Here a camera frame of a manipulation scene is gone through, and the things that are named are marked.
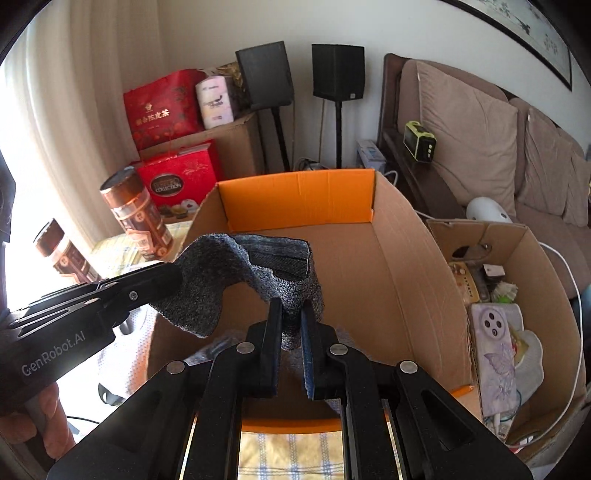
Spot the large brown cardboard box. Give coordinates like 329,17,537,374
137,111,267,184

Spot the brown tea canister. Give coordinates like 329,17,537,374
33,219,103,284
100,167,175,260

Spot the white cable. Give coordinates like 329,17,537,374
489,241,588,446

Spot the white round device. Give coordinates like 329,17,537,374
465,197,514,225

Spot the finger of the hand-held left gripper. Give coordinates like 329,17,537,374
98,261,184,320

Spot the red chocolate gift box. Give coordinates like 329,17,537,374
130,139,219,219

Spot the black speaker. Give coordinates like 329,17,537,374
235,41,296,112
311,43,365,100

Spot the person's left hand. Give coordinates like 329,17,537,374
0,382,78,462

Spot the beige sofa cushion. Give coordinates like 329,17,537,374
415,61,520,219
562,152,591,228
514,108,579,228

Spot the black speaker stand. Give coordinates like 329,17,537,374
271,106,293,173
334,98,344,169

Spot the brown cardboard box of clutter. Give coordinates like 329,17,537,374
425,218,588,464

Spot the lilac butterfly phone case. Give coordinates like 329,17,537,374
470,302,526,415

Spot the white power strip box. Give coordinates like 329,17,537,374
356,139,387,172

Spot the yellow-green small device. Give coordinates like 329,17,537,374
403,120,437,163

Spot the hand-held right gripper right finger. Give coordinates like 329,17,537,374
300,308,533,480

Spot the framed wall picture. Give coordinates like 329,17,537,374
438,0,574,89

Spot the white curtain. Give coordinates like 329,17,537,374
0,0,172,241

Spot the dark red gift box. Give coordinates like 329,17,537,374
123,69,209,151

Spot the yellow patterned packet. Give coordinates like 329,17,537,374
449,262,482,302

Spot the grey sock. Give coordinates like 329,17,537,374
154,233,327,354

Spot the orange cardboard box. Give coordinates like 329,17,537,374
148,168,485,435

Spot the brown sofa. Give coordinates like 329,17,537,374
378,52,591,301

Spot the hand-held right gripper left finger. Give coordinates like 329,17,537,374
46,298,283,480

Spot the white tissue pack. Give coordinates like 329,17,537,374
194,75,239,130

